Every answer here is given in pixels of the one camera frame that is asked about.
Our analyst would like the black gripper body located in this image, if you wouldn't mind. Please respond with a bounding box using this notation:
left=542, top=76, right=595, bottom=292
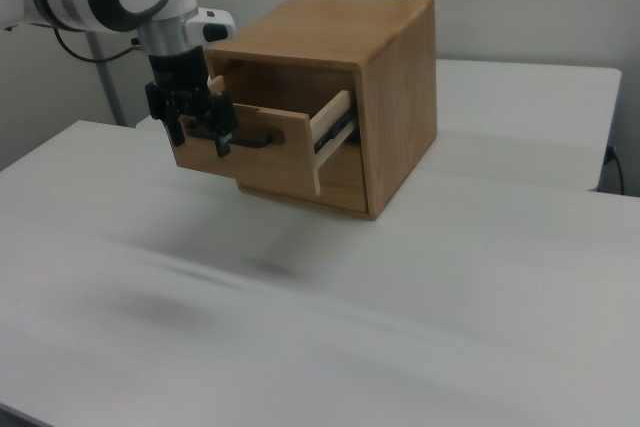
left=144, top=44, right=238, bottom=137

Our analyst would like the wooden drawer with black handle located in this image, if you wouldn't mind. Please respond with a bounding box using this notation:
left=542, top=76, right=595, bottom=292
left=169, top=75, right=361, bottom=196

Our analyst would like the wooden drawer cabinet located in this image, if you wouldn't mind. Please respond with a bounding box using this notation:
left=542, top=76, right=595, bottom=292
left=206, top=0, right=439, bottom=222

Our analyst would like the grey metal frame post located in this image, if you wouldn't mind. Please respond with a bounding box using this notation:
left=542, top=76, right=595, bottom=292
left=87, top=31, right=126, bottom=128

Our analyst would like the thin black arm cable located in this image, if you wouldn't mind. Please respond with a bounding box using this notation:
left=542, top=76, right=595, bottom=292
left=52, top=26, right=144, bottom=65

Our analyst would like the black cable by table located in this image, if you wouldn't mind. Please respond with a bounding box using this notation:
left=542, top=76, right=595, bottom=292
left=605, top=145, right=626, bottom=196

